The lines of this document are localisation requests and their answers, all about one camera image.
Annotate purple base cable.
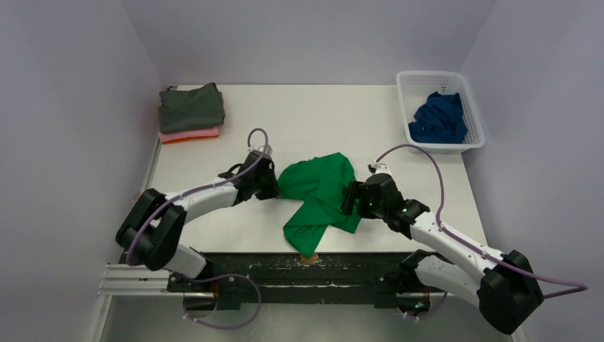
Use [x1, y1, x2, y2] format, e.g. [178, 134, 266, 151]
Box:
[182, 272, 262, 330]
[402, 290, 448, 321]

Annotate green t-shirt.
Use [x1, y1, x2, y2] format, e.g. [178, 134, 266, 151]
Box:
[278, 152, 360, 258]

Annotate blue crumpled t-shirt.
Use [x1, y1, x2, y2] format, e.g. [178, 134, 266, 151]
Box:
[408, 92, 467, 144]

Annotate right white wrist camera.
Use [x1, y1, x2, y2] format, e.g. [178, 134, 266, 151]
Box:
[368, 162, 392, 175]

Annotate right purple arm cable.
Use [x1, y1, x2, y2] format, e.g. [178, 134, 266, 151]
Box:
[375, 143, 589, 300]

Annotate dark grey folded t-shirt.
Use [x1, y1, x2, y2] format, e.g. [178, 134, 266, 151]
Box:
[158, 82, 226, 134]

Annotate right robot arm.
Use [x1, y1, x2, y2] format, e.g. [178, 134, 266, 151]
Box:
[342, 173, 545, 335]

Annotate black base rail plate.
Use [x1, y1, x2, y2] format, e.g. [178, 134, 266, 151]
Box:
[166, 252, 443, 312]

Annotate white plastic basket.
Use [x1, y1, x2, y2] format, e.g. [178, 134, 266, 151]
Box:
[396, 71, 485, 154]

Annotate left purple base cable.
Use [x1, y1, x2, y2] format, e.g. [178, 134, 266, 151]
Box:
[182, 272, 262, 330]

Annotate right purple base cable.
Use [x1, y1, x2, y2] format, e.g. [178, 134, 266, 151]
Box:
[402, 290, 448, 321]

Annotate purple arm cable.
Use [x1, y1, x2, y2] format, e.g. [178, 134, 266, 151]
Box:
[375, 143, 589, 300]
[125, 128, 270, 266]

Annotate brown tape piece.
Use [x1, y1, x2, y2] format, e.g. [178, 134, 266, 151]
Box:
[300, 254, 320, 264]

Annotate orange folded t-shirt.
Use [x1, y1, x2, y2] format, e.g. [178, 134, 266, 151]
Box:
[160, 135, 218, 145]

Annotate pink folded t-shirt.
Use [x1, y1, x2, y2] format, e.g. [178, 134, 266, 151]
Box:
[159, 127, 221, 139]

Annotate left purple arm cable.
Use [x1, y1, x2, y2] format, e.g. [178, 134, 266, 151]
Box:
[125, 128, 270, 266]

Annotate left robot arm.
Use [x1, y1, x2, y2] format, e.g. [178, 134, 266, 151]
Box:
[115, 150, 281, 291]

